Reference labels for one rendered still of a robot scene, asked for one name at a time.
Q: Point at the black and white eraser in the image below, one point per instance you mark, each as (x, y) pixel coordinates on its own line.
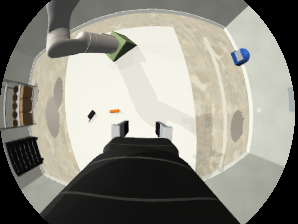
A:
(89, 117)

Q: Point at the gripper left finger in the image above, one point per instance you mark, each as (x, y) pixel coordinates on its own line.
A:
(120, 130)

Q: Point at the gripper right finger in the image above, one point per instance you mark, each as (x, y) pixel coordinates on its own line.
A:
(163, 131)

